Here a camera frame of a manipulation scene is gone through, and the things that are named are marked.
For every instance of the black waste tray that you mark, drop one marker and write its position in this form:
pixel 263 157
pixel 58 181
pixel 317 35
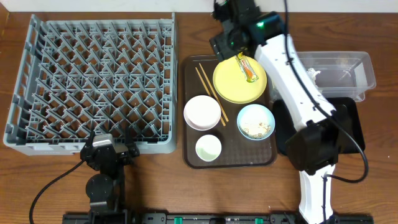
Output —
pixel 284 128

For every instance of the small white cup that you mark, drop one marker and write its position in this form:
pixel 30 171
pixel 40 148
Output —
pixel 208 148

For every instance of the wooden chopstick left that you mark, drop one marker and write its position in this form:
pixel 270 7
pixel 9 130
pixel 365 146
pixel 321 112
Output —
pixel 208 92

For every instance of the light blue bowl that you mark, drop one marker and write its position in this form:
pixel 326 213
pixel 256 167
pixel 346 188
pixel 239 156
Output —
pixel 255 113

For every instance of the grey dishwasher rack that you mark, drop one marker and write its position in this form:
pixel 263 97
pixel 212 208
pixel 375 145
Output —
pixel 113 77

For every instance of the wooden chopstick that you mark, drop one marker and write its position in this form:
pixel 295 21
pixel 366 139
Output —
pixel 208 92
pixel 213 92

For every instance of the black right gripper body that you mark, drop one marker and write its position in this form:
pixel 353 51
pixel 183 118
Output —
pixel 225 46

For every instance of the clear plastic waste bin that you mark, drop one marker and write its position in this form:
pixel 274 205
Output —
pixel 343 73

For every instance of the yellow round plate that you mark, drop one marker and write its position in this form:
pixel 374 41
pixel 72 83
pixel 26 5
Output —
pixel 230 82

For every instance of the pink white bowl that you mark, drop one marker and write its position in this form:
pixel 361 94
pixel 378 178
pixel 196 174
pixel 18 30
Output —
pixel 202 112

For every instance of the rice food scraps pile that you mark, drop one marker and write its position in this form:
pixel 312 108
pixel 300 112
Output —
pixel 256 130

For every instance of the wooden chopstick right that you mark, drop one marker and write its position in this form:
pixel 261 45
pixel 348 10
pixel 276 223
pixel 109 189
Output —
pixel 213 92

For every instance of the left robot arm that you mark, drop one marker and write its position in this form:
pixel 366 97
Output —
pixel 106 189

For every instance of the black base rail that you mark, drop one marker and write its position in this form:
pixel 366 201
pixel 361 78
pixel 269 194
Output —
pixel 161 218

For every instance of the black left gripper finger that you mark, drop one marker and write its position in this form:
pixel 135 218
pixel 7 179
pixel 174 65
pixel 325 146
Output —
pixel 130 143
pixel 89 142

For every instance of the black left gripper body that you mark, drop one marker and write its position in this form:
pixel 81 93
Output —
pixel 114 171

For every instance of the brown serving tray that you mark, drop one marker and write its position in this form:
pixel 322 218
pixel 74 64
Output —
pixel 236 150

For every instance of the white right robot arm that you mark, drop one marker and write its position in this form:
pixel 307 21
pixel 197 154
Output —
pixel 313 149

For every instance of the white paper napkin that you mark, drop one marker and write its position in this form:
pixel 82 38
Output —
pixel 312 73

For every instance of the yellow orange snack wrapper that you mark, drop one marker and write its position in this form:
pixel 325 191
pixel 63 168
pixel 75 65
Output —
pixel 246 68

